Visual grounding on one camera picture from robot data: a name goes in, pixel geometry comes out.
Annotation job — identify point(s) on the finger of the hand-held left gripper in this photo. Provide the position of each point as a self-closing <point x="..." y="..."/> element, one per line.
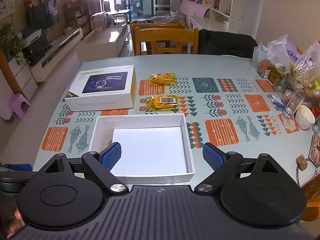
<point x="21" y="167"/>

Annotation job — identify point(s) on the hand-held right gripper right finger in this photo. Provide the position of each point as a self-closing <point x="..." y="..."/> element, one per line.
<point x="212" y="156"/>

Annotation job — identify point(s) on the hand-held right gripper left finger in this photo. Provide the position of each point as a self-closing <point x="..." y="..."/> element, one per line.
<point x="111" y="155"/>

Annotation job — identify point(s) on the white cardboard box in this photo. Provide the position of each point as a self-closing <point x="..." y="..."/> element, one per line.
<point x="150" y="145"/>

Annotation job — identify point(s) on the tablet box lid yellow striped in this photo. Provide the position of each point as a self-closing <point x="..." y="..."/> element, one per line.
<point x="100" y="90"/>

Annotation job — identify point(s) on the yellow snack packet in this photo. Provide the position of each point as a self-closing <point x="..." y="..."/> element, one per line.
<point x="163" y="103"/>
<point x="163" y="79"/>

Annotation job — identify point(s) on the person's left hand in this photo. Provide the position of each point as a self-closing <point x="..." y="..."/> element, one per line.
<point x="15" y="226"/>

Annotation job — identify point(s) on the purple plastic stool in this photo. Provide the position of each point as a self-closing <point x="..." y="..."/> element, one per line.
<point x="18" y="103"/>

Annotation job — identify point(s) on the cotton swab pack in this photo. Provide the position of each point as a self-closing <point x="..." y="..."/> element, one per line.
<point x="278" y="102"/>

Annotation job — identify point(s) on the white drawer cabinet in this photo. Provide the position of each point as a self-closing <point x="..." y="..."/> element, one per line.
<point x="22" y="77"/>

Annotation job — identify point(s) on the clear drinking glass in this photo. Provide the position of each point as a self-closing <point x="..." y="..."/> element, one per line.
<point x="292" y="105"/>

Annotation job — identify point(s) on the white bowl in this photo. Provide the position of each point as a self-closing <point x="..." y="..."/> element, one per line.
<point x="305" y="117"/>

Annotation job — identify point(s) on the clear bag with orange box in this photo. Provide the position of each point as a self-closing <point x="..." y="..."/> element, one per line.
<point x="262" y="65"/>

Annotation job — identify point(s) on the black jacket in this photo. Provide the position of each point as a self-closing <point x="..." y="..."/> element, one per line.
<point x="225" y="43"/>

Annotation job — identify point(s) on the black appliance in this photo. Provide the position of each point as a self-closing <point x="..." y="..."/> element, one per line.
<point x="37" y="51"/>

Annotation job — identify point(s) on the white tv cabinet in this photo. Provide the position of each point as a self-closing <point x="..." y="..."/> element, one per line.
<point x="60" y="47"/>

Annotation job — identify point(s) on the clear bag of peanuts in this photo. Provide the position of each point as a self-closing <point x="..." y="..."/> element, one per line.
<point x="303" y="72"/>

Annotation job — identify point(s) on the green potted plant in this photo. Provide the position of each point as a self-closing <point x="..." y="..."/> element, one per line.
<point x="8" y="40"/>

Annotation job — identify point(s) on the white printer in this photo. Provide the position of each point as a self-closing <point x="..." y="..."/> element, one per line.
<point x="30" y="37"/>

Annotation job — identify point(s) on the pink headboard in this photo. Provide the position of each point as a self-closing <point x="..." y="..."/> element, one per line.
<point x="192" y="8"/>

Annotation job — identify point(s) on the flat screen television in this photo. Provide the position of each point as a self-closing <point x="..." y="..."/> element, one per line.
<point x="43" y="15"/>

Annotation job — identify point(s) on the white shelf unit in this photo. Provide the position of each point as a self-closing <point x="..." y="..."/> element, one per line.
<point x="226" y="2"/>

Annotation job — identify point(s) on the photo frame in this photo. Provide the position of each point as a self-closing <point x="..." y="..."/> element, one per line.
<point x="315" y="150"/>

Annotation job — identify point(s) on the wall poster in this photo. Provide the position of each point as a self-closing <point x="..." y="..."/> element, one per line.
<point x="6" y="5"/>

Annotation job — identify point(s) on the small red wall ornament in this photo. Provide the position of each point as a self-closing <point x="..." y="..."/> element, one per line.
<point x="28" y="2"/>

